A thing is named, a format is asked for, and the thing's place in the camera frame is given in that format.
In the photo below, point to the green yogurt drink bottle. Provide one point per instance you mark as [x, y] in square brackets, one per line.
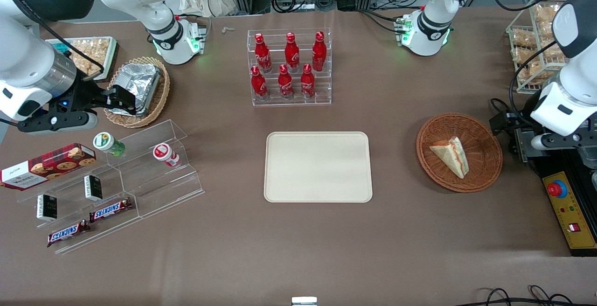
[106, 142]

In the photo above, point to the light tan wicker basket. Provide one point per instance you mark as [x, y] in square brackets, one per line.
[161, 96]

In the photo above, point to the red emergency stop button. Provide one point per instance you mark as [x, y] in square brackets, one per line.
[557, 189]

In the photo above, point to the small black carton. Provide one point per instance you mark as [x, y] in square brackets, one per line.
[47, 207]
[93, 188]

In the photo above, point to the Snickers chocolate bar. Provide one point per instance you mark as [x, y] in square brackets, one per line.
[111, 210]
[68, 233]

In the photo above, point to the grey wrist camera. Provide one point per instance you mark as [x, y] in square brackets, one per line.
[555, 141]
[56, 122]

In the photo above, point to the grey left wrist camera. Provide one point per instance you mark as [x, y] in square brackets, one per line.
[555, 141]

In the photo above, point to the small clear plastic clip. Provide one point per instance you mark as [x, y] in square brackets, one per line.
[228, 29]

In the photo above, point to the red tartan cookie box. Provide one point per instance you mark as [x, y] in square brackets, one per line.
[46, 166]

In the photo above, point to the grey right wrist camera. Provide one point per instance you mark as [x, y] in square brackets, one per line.
[56, 122]

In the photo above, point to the beige rectangular tray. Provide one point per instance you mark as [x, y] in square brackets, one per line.
[317, 166]

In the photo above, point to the yellow emergency stop box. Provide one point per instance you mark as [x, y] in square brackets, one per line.
[576, 210]

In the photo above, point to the silver foil packet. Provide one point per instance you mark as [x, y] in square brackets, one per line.
[140, 79]

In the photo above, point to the red cola bottle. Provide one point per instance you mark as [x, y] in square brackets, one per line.
[285, 82]
[292, 52]
[261, 54]
[307, 81]
[319, 51]
[258, 84]

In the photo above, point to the red yogurt drink bottle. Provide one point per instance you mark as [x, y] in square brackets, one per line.
[164, 154]

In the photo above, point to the triangular wrapped sandwich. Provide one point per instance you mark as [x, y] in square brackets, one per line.
[450, 154]

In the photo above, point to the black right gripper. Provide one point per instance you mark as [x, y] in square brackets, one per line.
[85, 96]

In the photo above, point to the teal crate of crackers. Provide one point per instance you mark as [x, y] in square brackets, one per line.
[95, 52]

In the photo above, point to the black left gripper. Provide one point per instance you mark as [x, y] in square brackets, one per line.
[523, 128]

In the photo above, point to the clear bag of crackers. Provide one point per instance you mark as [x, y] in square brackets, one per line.
[545, 16]
[531, 70]
[523, 38]

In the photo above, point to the brown round wicker basket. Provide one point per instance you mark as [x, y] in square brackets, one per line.
[482, 156]

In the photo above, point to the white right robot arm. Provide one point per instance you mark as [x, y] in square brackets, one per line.
[28, 59]

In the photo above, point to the clear acrylic bottle rack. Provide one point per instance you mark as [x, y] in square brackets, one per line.
[289, 103]

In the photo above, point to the clear acrylic stepped shelf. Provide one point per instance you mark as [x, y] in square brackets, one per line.
[154, 189]

